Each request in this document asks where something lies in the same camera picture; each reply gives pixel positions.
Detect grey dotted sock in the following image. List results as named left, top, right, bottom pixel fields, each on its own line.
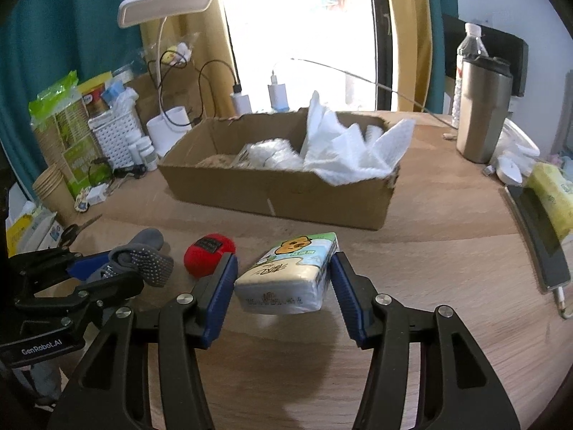
left=96, top=228, right=174, bottom=287

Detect black cable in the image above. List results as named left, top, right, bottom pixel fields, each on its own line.
left=157, top=58, right=242, bottom=128

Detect white computer mouse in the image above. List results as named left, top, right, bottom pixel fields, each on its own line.
left=495, top=154, right=524, bottom=186

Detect white plastic container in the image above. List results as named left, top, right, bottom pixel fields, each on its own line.
left=492, top=119, right=541, bottom=166

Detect steel tumbler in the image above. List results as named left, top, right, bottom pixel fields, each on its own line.
left=456, top=56, right=514, bottom=164

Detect white desk lamp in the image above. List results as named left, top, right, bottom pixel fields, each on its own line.
left=117, top=0, right=216, bottom=155

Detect red knitted ball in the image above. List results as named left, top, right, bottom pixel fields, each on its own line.
left=183, top=233, right=236, bottom=277

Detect yellow tissue pack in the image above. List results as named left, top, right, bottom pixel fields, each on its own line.
left=526, top=162, right=573, bottom=243

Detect teal curtain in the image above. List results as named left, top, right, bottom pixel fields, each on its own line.
left=0, top=0, right=148, bottom=189
left=423, top=0, right=458, bottom=113

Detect brown soft item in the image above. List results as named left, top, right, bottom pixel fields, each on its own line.
left=196, top=153, right=240, bottom=167

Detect black monitor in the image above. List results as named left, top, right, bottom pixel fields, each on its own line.
left=441, top=13, right=529, bottom=97

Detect black door frame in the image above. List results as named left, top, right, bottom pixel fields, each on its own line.
left=366, top=0, right=397, bottom=110

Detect brown cardboard box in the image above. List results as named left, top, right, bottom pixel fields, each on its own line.
left=158, top=110, right=400, bottom=231

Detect beige charging cable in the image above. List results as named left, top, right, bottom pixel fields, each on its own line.
left=553, top=283, right=573, bottom=320

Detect clear plastic bag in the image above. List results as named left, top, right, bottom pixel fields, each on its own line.
left=233, top=139, right=305, bottom=171

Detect green snack package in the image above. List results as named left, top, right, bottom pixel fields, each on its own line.
left=29, top=70, right=112, bottom=186

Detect white paper towels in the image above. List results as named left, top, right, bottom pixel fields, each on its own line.
left=300, top=90, right=416, bottom=185

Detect clear water bottle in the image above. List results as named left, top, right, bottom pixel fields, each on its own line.
left=451, top=22, right=490, bottom=128

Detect black scissors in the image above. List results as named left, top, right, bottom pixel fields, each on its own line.
left=58, top=215, right=103, bottom=248

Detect white plastic basket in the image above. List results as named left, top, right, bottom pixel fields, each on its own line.
left=88, top=110, right=141, bottom=168

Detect white cardboard boxes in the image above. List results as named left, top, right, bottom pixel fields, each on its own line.
left=6, top=206, right=63, bottom=256

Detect white charger with grey plug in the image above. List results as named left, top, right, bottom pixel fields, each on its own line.
left=267, top=72, right=287, bottom=110

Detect stack of paper cups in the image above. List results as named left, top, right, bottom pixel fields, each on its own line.
left=32, top=163, right=77, bottom=227

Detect small cartoon tissue pack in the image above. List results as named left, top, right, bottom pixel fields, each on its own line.
left=234, top=232, right=338, bottom=315

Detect white charger with black plug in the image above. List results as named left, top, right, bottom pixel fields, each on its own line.
left=230, top=81, right=254, bottom=115

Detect blue white packet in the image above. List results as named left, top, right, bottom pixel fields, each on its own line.
left=101, top=78, right=140, bottom=113

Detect grey cable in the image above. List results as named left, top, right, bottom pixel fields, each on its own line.
left=290, top=57, right=457, bottom=130

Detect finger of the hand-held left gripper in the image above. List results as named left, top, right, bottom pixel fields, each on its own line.
left=15, top=272, right=145, bottom=323
left=9, top=251, right=115, bottom=298

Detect black smartphone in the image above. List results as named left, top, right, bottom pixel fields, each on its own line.
left=505, top=185, right=571, bottom=294

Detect yellow red package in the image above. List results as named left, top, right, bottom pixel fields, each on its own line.
left=78, top=71, right=112, bottom=118

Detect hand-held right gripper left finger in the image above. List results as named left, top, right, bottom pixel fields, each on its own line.
left=47, top=253, right=239, bottom=430

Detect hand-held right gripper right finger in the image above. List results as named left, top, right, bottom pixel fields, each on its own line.
left=330, top=251, right=522, bottom=430

